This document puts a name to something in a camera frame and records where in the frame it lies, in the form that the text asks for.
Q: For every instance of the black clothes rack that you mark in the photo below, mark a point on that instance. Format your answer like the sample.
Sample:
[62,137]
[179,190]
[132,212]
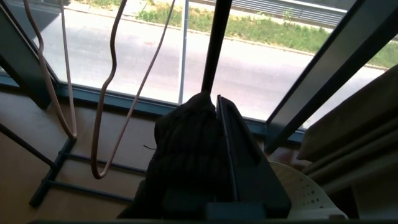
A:
[214,46]

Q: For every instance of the window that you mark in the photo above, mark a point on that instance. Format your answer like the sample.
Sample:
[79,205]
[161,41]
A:
[323,81]

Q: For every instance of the brown curtain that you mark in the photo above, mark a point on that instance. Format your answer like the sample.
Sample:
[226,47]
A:
[357,124]

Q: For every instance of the white laundry basket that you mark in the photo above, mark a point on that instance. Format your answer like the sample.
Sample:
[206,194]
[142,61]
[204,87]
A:
[304,193]

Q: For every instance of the black garment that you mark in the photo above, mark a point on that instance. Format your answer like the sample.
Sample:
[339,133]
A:
[186,149]

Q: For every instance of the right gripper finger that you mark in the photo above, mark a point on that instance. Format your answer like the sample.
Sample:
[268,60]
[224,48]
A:
[264,193]

